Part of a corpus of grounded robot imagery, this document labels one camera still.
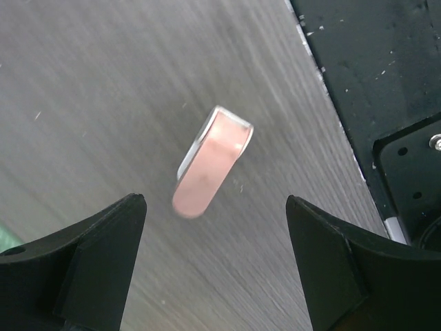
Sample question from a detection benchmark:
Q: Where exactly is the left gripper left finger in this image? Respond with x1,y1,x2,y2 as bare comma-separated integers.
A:
1,194,146,330

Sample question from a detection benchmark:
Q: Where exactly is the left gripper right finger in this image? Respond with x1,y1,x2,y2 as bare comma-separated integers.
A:
286,195,440,330

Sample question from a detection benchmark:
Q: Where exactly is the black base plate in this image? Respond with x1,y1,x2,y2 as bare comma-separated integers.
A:
291,0,440,251

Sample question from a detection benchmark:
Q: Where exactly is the green file organizer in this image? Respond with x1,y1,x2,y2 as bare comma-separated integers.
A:
0,225,21,252

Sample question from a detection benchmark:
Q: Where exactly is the pink eraser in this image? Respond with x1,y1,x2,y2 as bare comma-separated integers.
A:
172,106,254,219

